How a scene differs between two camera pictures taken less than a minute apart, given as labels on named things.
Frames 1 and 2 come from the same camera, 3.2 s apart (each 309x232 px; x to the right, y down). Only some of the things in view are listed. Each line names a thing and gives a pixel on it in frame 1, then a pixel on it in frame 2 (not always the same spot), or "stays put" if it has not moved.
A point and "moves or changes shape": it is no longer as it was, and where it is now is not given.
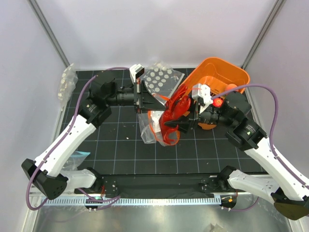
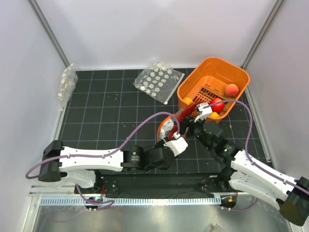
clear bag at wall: (67, 84) stays put
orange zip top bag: (155, 130) moves or changes shape
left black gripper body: (139, 104) -> (161, 144)
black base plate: (193, 185) stays put
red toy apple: (217, 102) stays put
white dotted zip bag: (160, 78) stays put
